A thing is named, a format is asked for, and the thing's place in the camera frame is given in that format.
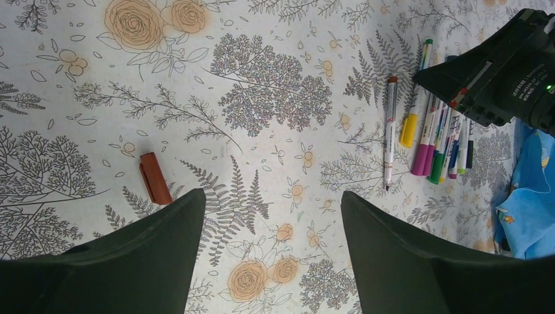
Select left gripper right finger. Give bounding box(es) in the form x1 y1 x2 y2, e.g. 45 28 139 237
341 191 554 313

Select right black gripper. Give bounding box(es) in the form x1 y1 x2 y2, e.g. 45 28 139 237
412 9 554 135

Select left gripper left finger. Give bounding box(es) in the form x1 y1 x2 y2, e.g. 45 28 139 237
1 188 206 313

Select yellow cap marker pen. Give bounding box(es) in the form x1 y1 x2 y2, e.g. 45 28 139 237
399 39 433 148

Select brown marker pen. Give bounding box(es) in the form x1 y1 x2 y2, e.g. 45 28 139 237
384 76 398 191

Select brown pen cap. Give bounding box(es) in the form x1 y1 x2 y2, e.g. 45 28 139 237
139 152 172 205

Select blue cap marker pen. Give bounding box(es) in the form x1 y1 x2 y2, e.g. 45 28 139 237
447 111 463 179

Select light green cap marker pen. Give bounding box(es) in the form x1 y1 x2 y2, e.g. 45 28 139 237
457 118 469 175

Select magenta cap marker pen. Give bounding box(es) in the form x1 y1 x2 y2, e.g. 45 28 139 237
412 94 437 176

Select purple cap marker pen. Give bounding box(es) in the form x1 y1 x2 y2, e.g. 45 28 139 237
423 99 444 177

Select blue cloth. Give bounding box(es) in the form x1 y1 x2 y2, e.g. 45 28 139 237
494 121 554 260

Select floral table mat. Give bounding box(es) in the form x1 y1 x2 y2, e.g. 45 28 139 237
0 0 555 314

